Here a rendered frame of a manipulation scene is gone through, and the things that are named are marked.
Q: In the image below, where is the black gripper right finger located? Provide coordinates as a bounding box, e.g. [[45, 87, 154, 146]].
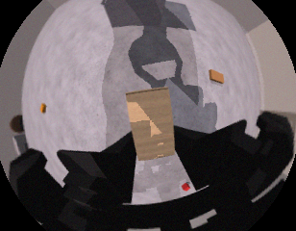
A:
[[174, 118, 248, 192]]

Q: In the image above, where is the small red block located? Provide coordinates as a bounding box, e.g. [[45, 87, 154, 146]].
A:
[[182, 184, 191, 190]]

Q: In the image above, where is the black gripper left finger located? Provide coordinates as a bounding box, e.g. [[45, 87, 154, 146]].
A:
[[57, 131, 136, 204]]

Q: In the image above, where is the orange rectangular block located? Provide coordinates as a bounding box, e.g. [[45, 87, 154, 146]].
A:
[[209, 69, 224, 85]]

